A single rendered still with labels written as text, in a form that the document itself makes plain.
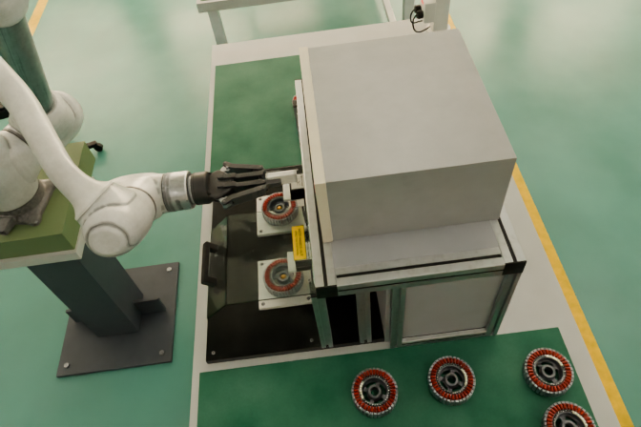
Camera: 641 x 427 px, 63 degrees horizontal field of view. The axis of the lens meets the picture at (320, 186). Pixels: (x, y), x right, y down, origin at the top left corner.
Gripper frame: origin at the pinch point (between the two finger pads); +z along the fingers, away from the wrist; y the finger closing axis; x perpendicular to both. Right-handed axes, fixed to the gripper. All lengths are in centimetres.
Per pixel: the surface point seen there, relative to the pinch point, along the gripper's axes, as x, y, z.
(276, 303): -40.1, 10.2, -7.9
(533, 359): -40, 34, 54
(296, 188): -26.2, -18.1, 1.2
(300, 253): -11.8, 13.2, 2.1
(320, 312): -22.2, 23.2, 4.6
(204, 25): -118, -254, -60
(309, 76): 13.7, -17.3, 9.3
